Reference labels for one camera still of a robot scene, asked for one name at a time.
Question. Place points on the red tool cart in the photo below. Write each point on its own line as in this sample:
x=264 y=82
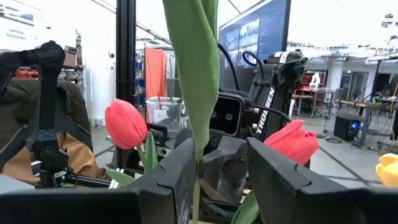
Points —
x=306 y=77

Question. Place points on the red tulip stem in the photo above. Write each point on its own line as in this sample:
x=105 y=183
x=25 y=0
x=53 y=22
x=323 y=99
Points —
x=292 y=143

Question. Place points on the black metal rig frame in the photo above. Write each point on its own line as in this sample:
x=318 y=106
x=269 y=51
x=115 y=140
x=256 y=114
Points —
x=126 y=62

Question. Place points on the long green stem foreground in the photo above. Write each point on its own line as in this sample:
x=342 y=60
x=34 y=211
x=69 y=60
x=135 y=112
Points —
x=192 y=77

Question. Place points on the black computer tower blue lights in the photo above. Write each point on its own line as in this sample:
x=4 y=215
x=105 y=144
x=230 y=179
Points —
x=343 y=127

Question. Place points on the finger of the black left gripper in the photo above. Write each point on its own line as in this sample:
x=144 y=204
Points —
x=214 y=168
x=236 y=168

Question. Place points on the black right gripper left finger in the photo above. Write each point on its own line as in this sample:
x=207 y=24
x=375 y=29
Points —
x=109 y=208

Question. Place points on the black computer monitor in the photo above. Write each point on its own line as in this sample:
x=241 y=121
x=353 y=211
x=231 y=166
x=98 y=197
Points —
x=267 y=28

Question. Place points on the wooden desk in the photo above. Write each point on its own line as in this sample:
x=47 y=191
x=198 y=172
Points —
x=354 y=103

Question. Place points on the clear plastic bin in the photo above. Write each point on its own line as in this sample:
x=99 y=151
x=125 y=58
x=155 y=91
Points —
x=161 y=113

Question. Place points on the orange hanging cloth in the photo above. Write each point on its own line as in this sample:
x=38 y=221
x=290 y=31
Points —
x=155 y=73

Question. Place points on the yellow red artificial tulip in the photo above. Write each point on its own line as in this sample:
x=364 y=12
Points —
x=388 y=171

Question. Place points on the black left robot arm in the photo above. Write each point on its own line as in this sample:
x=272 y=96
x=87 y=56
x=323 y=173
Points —
x=270 y=105

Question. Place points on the black jointed device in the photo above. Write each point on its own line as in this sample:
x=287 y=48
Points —
x=48 y=93

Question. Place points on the brown cardboard box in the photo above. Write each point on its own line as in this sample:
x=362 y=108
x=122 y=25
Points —
x=71 y=56

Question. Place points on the silver aluminium bar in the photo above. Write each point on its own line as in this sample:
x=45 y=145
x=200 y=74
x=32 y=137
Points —
x=114 y=183

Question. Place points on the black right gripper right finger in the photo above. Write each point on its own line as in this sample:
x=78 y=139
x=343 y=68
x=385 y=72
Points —
x=311 y=205

